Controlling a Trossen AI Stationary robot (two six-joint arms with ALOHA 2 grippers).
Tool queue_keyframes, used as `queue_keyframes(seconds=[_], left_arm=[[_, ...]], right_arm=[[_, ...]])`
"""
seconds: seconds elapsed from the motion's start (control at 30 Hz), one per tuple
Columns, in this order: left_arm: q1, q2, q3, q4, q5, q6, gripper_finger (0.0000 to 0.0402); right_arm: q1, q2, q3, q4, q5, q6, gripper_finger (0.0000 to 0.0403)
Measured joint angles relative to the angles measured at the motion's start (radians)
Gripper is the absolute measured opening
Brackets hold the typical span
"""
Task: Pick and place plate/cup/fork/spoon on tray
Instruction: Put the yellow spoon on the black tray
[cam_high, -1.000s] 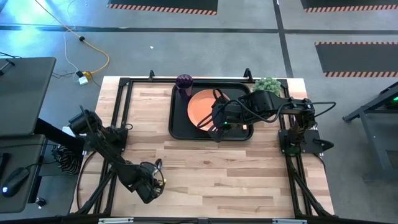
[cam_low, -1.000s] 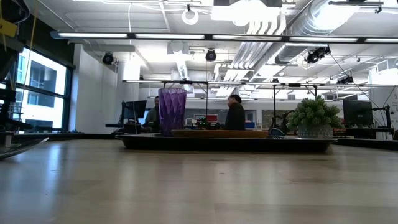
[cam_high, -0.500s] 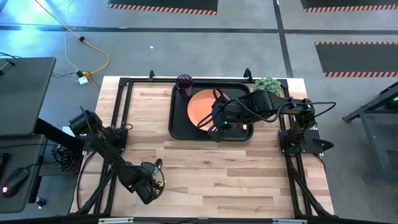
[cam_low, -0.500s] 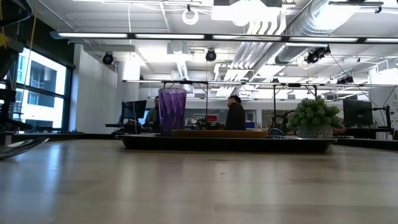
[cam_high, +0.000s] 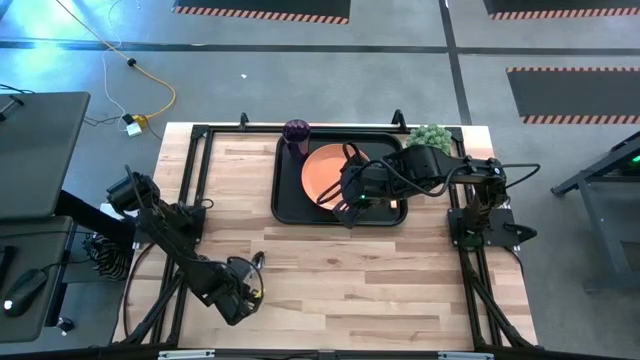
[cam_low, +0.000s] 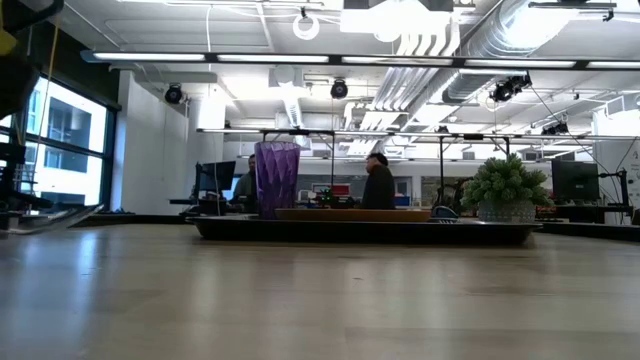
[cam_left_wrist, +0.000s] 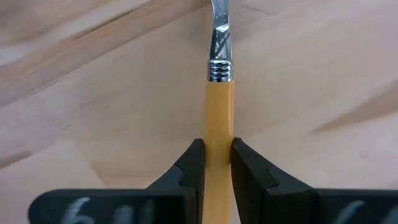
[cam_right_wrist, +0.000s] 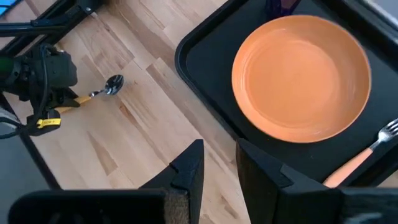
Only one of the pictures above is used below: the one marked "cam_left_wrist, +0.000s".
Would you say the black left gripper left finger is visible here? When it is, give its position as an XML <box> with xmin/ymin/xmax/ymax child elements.
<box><xmin>28</xmin><ymin>138</ymin><xmax>206</xmax><ymax>224</ymax></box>

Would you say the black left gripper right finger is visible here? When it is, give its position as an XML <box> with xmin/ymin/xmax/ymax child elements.
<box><xmin>229</xmin><ymin>136</ymin><xmax>398</xmax><ymax>224</ymax></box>

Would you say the amber-handled metal spoon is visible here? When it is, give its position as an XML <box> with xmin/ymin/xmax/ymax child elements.
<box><xmin>201</xmin><ymin>0</ymin><xmax>236</xmax><ymax>224</ymax></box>

